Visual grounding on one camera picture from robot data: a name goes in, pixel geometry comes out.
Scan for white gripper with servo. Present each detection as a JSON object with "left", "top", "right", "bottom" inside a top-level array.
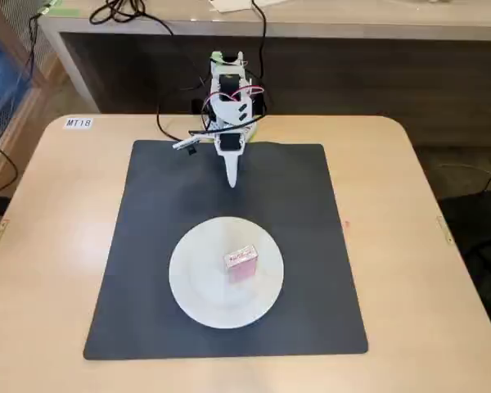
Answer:
[{"left": 211, "top": 129, "right": 247, "bottom": 188}]

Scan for small pink printed box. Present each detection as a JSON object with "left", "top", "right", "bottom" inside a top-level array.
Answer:
[{"left": 223, "top": 244, "right": 259, "bottom": 285}]

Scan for white round dish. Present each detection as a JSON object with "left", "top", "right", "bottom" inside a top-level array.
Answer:
[{"left": 168, "top": 216, "right": 286, "bottom": 330}]

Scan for dark grey mat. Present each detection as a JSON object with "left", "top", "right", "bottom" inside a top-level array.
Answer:
[{"left": 83, "top": 139, "right": 369, "bottom": 361}]

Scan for white MT18 label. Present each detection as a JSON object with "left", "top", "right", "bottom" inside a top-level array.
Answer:
[{"left": 63, "top": 117, "right": 95, "bottom": 131}]

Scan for white papers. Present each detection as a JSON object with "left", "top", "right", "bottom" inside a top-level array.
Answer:
[{"left": 208, "top": 0, "right": 290, "bottom": 13}]

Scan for long beige desk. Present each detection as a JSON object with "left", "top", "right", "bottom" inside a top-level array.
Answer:
[{"left": 38, "top": 0, "right": 491, "bottom": 114}]

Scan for green tape strip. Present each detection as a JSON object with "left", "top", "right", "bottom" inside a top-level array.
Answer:
[{"left": 40, "top": 0, "right": 82, "bottom": 18}]

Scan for blue plastic bin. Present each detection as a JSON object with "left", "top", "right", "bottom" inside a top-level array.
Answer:
[{"left": 0, "top": 16, "right": 34, "bottom": 118}]

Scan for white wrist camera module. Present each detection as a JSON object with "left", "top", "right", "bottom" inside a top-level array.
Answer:
[{"left": 171, "top": 137, "right": 200, "bottom": 157}]

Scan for red servo wire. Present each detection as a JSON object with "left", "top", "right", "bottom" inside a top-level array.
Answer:
[{"left": 200, "top": 84, "right": 265, "bottom": 118}]

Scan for hanging black power cable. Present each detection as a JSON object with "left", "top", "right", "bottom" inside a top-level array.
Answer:
[{"left": 251, "top": 0, "right": 270, "bottom": 83}]

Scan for coiled black cable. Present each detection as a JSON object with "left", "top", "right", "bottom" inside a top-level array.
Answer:
[{"left": 88, "top": 0, "right": 175, "bottom": 36}]

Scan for thin black floor cable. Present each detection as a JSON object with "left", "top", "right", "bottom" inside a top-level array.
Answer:
[{"left": 0, "top": 138, "right": 18, "bottom": 194}]

